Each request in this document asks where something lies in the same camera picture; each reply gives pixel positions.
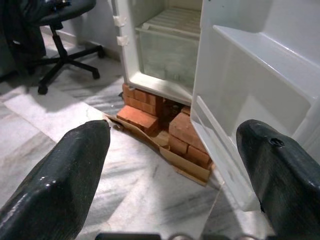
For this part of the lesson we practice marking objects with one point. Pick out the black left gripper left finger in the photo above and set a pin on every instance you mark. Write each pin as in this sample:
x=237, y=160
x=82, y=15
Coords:
x=57, y=185

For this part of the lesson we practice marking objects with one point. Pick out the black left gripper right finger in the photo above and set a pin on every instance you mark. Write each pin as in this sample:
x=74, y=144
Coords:
x=287, y=180

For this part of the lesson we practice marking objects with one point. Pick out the silver single door fridge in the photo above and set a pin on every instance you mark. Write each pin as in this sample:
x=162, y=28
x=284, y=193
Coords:
x=250, y=75

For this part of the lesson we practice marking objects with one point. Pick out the clear fridge crisper drawer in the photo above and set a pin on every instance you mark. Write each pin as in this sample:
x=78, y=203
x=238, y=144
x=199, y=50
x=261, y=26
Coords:
x=167, y=57

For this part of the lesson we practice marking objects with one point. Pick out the white fridge shelf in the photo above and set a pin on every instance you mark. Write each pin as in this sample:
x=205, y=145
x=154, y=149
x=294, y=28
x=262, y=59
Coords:
x=175, y=21

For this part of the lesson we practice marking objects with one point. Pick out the brown cardboard sheet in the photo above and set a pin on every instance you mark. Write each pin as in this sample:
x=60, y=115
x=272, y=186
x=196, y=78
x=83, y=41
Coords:
x=190, y=172

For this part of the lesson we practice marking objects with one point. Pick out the single red brick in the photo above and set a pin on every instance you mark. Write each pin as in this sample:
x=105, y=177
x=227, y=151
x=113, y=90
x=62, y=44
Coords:
x=137, y=118

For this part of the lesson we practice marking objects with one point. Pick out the red brick stack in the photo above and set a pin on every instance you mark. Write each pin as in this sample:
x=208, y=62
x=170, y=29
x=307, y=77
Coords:
x=182, y=130
x=140, y=98

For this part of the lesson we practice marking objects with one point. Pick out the black swivel office chair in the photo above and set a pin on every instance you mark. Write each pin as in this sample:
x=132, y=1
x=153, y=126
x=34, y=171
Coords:
x=67, y=57

